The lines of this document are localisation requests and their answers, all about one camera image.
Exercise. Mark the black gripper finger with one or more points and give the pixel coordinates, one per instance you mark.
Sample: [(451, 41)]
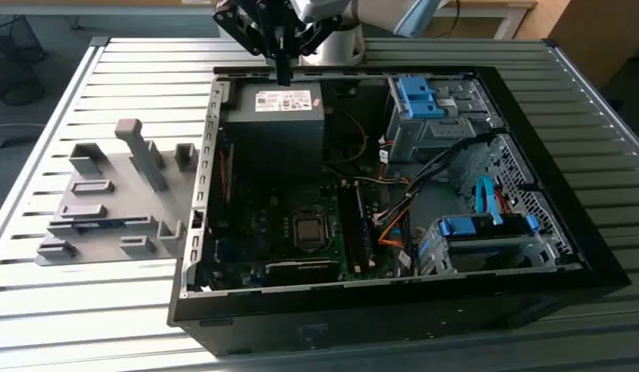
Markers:
[(236, 27), (308, 44)]

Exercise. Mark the blue RAM stick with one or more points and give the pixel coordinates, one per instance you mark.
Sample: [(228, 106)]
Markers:
[(98, 224)]

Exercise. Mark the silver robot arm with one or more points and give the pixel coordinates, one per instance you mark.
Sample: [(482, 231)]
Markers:
[(345, 46)]

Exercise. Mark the black RAM slot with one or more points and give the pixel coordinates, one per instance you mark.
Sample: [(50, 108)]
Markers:
[(349, 226)]

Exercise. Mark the grey power supply unit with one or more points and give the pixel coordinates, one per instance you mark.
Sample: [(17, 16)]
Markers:
[(304, 114)]

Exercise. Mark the blue plastic disk carrier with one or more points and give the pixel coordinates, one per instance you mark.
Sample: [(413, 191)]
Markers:
[(417, 104)]

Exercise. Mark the tall grey drive cage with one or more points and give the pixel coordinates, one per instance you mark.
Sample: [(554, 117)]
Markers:
[(437, 131)]

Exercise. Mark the black mesh wastebasket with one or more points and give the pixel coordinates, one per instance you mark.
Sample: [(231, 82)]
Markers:
[(14, 77)]

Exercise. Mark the green motherboard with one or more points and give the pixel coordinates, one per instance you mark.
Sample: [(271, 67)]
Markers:
[(263, 217)]

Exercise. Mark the silver CPU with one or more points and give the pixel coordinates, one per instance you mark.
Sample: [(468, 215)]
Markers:
[(308, 230)]

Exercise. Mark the blue carrier with black disk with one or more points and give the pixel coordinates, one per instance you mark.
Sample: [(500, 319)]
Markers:
[(461, 226)]

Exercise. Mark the brown wooden cabinet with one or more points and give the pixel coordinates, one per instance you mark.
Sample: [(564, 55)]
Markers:
[(599, 38)]

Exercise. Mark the black graphics card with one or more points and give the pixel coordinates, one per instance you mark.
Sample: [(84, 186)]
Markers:
[(304, 271)]

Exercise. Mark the low grey disk bay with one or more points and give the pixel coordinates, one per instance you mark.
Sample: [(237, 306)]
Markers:
[(484, 243)]

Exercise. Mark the grey parts rack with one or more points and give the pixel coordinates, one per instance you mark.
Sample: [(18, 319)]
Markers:
[(101, 244)]

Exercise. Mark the black PC case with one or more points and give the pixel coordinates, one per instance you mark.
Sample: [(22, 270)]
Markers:
[(401, 310)]

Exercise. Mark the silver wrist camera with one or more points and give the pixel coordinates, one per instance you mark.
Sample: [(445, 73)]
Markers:
[(324, 9)]

